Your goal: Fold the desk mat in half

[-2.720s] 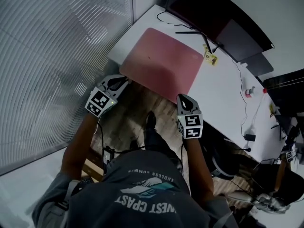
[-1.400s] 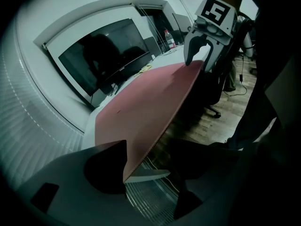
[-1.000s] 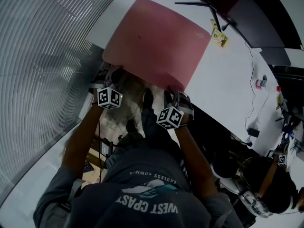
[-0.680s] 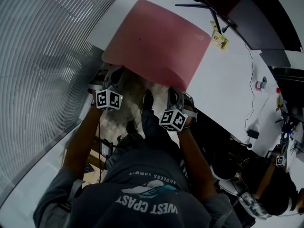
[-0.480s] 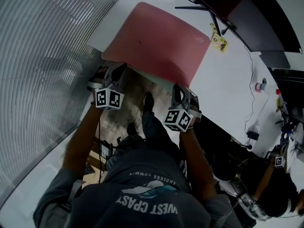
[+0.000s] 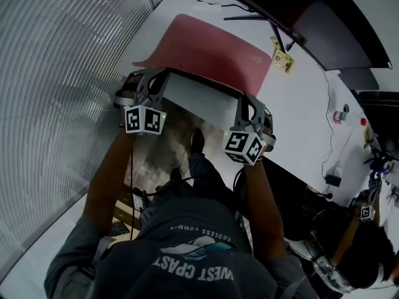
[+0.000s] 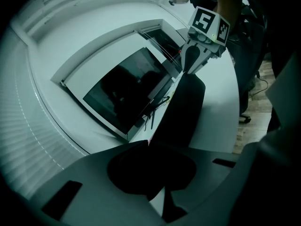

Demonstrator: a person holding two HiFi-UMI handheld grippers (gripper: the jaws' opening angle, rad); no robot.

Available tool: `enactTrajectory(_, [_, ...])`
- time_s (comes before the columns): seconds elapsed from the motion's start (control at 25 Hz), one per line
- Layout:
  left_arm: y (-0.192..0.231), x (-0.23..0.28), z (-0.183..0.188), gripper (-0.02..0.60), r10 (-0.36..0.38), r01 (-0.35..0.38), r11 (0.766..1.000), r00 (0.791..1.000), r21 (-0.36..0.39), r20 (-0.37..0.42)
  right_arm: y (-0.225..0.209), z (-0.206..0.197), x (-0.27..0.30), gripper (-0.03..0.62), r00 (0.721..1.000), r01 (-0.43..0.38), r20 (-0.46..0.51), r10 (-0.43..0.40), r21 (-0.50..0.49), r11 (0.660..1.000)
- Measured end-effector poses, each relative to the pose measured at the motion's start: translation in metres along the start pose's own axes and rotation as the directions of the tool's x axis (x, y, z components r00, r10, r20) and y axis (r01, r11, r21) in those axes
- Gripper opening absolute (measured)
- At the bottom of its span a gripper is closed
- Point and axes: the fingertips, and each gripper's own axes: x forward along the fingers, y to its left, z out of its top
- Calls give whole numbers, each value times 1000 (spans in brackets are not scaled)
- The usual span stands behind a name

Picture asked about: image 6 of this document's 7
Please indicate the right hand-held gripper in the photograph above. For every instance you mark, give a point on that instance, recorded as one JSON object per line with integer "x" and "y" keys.
{"x": 243, "y": 145}

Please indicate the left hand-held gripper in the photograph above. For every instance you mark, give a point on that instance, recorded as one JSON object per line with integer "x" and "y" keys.
{"x": 145, "y": 120}

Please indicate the pink desk mat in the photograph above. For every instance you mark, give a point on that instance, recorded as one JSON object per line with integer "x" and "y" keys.
{"x": 212, "y": 51}

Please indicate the person's left forearm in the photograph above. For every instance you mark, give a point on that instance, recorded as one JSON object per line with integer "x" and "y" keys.
{"x": 106, "y": 182}

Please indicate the person's right forearm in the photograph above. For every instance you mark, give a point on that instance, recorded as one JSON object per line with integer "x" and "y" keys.
{"x": 265, "y": 210}

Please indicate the person's left hand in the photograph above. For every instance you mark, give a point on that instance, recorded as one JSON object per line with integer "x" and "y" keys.
{"x": 130, "y": 86}

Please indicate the yellow sticker card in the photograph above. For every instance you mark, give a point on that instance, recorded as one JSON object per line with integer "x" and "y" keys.
{"x": 284, "y": 61}

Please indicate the person's black shoe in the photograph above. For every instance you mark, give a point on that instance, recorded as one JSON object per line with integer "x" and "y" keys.
{"x": 197, "y": 140}

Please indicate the small yellow sticker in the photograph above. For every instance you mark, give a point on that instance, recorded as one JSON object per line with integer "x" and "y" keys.
{"x": 274, "y": 41}

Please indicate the person's dark trouser leg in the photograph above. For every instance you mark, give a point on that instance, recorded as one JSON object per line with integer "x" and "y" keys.
{"x": 202, "y": 176}

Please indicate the black monitor stand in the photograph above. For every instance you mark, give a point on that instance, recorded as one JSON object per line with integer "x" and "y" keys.
{"x": 271, "y": 26}

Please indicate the clear bottle red label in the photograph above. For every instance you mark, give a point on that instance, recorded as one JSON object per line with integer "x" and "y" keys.
{"x": 340, "y": 116}

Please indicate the white window blinds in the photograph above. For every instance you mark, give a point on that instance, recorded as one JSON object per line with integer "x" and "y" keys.
{"x": 62, "y": 89}

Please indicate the black power adapter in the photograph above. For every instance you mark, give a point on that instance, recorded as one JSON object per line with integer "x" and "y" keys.
{"x": 333, "y": 180}

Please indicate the small red cap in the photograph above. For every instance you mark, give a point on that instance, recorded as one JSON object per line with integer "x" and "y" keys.
{"x": 363, "y": 121}

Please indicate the black plug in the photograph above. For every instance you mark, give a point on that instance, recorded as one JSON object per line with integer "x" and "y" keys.
{"x": 328, "y": 195}

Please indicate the black monitor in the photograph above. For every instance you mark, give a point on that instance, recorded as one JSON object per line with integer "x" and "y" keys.
{"x": 327, "y": 26}

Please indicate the black power bank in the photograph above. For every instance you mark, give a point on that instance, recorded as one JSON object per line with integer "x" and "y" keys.
{"x": 138, "y": 202}

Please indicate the yellow label strip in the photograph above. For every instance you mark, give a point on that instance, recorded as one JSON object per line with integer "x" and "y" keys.
{"x": 368, "y": 139}

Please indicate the large dark monitor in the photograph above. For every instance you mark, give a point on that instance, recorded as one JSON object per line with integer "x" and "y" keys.
{"x": 381, "y": 114}

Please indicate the grey printed t-shirt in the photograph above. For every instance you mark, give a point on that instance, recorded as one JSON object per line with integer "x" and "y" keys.
{"x": 187, "y": 260}

